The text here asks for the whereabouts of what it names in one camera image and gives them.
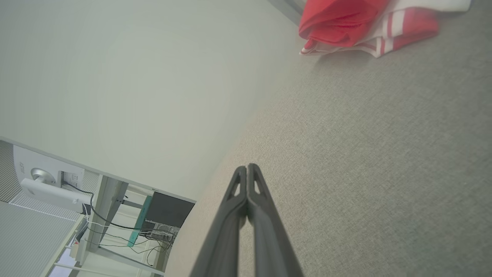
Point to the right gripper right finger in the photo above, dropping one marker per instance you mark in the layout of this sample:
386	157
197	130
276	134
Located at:
269	238

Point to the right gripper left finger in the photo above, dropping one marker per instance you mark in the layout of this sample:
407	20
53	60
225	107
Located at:
225	238

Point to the red shorts white trim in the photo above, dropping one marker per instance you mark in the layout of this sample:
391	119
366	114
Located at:
338	23

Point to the red Bulls 23 jersey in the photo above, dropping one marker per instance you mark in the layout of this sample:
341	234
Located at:
419	23

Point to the black computer tower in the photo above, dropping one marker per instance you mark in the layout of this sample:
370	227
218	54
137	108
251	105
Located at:
169	209

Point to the teal metal bar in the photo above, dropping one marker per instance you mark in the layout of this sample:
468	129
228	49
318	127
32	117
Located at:
139	221

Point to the grey fabric sofa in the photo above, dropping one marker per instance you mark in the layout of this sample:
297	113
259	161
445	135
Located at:
365	173

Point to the white computer monitor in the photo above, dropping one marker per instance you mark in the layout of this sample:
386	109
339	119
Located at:
50	192

